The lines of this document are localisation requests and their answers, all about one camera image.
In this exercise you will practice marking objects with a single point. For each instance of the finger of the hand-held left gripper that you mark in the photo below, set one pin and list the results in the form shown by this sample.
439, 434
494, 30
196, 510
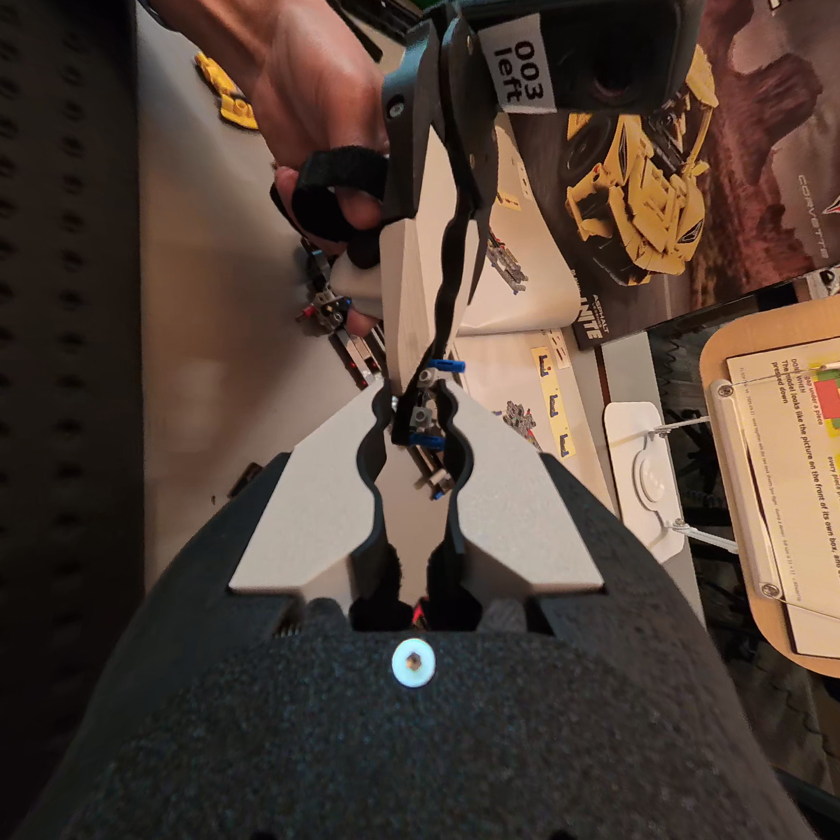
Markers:
459, 289
410, 295

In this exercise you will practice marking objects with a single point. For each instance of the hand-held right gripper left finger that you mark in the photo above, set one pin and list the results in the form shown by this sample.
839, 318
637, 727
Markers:
302, 518

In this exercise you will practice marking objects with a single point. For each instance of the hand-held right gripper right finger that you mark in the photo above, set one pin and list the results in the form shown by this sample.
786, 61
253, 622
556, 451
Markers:
531, 518

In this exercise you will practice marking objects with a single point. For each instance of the grey lego chassis assembly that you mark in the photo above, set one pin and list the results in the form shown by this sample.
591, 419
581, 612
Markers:
354, 348

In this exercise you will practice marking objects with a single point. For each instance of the black lego beam blue pins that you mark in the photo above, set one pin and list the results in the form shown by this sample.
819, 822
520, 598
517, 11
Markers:
420, 400

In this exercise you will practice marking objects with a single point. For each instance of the lego instruction booklet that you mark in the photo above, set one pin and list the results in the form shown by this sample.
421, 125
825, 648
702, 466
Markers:
518, 289

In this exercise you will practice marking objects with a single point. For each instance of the black flat lego tile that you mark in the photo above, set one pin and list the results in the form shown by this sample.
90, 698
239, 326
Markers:
244, 480

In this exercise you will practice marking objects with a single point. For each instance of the dark lego set box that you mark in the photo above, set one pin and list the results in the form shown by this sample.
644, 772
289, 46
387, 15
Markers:
741, 197

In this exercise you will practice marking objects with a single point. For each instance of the cluster of black lego pieces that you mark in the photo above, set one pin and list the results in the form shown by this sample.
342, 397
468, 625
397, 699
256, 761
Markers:
374, 29

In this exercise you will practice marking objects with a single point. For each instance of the pile of yellow lego pieces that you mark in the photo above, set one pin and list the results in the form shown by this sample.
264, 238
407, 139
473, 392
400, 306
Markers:
229, 98

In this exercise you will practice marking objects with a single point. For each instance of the person's left hand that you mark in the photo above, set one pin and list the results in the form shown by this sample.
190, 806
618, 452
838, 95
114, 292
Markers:
295, 79

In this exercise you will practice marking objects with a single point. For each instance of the printed instruction sheet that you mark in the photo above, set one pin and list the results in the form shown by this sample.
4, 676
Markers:
794, 492

